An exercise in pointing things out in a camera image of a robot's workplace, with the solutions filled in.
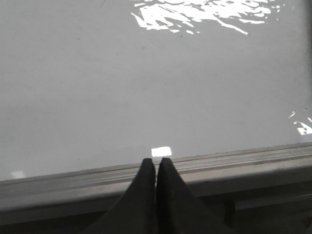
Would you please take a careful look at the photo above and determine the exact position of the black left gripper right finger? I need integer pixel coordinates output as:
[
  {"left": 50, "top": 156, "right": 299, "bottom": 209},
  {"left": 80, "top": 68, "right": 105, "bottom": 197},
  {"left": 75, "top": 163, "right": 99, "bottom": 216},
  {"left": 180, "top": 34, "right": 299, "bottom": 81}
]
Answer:
[{"left": 156, "top": 157, "right": 236, "bottom": 234}]

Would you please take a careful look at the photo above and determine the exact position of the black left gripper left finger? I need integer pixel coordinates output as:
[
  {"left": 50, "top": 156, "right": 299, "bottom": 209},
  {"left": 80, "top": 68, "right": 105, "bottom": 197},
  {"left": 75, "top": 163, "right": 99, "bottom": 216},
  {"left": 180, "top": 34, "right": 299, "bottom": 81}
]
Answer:
[{"left": 83, "top": 158, "right": 156, "bottom": 234}]

